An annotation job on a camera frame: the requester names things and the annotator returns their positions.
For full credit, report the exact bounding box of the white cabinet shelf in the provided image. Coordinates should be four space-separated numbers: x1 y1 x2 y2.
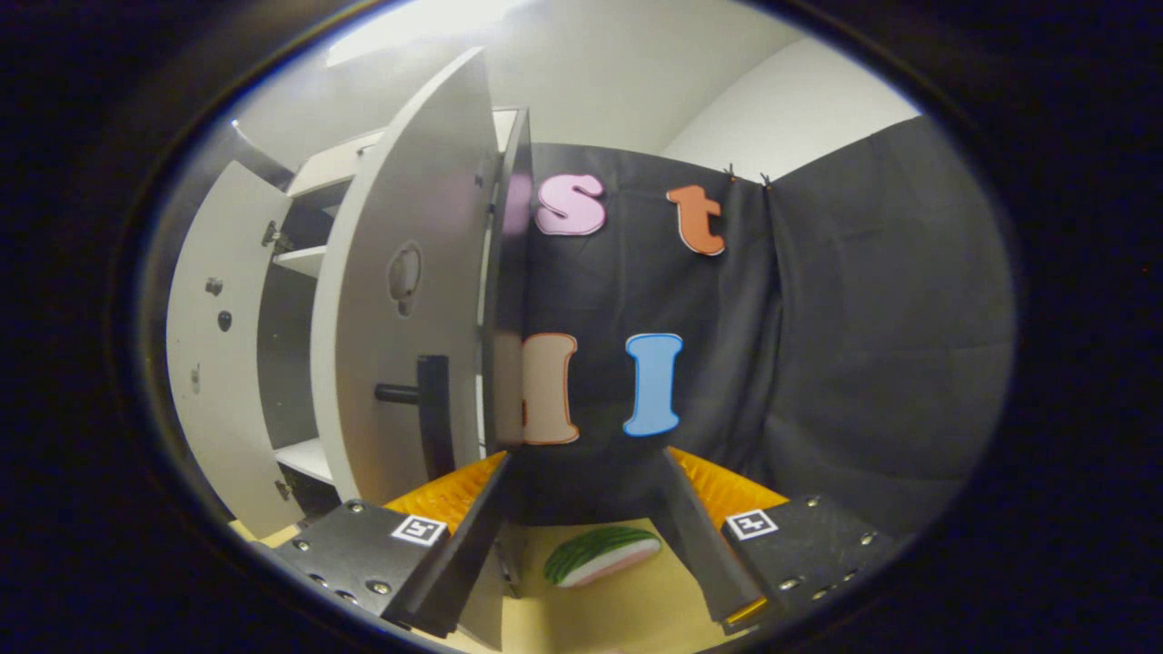
273 245 328 279

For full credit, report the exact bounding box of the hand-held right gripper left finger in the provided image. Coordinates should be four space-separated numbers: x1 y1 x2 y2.
250 452 517 639

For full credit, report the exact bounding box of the toy watermelon slice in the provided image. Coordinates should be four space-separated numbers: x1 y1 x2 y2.
543 525 662 589

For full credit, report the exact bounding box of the white cabinet drawer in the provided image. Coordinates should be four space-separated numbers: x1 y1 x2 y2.
287 127 393 199

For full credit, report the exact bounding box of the white cabinet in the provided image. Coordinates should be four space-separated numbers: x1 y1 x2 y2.
232 107 537 523

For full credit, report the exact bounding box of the black door handle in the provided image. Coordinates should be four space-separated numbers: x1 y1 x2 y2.
375 354 455 482

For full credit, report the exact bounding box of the black backdrop cloth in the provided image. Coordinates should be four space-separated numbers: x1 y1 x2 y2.
491 114 1019 537

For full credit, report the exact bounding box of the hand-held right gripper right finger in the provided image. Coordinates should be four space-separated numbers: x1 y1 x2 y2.
656 447 900 637

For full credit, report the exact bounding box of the white cabinet door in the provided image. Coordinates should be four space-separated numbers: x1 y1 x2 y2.
311 47 506 651
166 162 301 539

